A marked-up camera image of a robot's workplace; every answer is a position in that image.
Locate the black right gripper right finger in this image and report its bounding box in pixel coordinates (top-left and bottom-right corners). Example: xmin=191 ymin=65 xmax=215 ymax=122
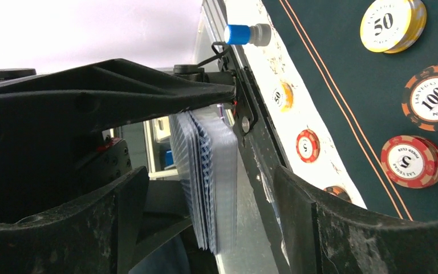
xmin=273 ymin=166 xmax=438 ymax=273

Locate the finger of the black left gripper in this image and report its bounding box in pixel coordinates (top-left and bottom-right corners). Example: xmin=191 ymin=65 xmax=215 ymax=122
xmin=131 ymin=180 xmax=191 ymax=269

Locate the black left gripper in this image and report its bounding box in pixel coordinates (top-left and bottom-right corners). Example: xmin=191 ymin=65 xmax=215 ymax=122
xmin=0 ymin=59 xmax=236 ymax=224

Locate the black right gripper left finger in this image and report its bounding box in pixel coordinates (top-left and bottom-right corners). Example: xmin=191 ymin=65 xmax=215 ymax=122
xmin=0 ymin=167 xmax=149 ymax=273

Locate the brown poker chip stack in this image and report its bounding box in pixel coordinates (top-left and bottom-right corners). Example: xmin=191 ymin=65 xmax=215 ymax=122
xmin=323 ymin=186 xmax=352 ymax=203

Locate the blue playing card deck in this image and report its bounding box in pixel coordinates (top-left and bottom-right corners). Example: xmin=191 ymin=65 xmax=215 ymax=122
xmin=168 ymin=108 xmax=238 ymax=255

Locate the red poker chip stack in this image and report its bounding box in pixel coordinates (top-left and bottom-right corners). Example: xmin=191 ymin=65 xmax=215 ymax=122
xmin=296 ymin=129 xmax=320 ymax=163

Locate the yellow poker chip stack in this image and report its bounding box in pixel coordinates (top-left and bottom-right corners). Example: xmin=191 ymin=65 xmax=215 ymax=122
xmin=272 ymin=82 xmax=294 ymax=112

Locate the blue poker chip stack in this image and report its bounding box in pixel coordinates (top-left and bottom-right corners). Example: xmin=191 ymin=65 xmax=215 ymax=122
xmin=224 ymin=23 xmax=271 ymax=47

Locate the green poker table mat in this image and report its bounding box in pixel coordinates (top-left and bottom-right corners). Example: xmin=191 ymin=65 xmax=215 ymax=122
xmin=264 ymin=1 xmax=438 ymax=221

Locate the black mounting rail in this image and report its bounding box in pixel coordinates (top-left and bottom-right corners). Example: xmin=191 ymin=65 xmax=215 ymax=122
xmin=173 ymin=42 xmax=290 ymax=273

